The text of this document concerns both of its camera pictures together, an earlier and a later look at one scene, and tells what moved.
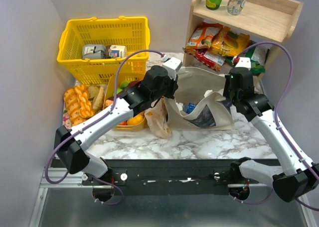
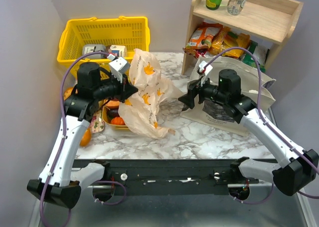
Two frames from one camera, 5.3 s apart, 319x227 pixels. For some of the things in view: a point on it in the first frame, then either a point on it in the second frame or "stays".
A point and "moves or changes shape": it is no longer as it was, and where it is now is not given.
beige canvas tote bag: [199, 101] moves or changes shape
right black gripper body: [231, 92] → [195, 93]
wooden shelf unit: [268, 19] stays
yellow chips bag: [227, 43] stays
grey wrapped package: [93, 51] stays
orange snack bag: [201, 38] stays
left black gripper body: [171, 86] → [125, 88]
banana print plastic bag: [157, 118] moves or changes shape
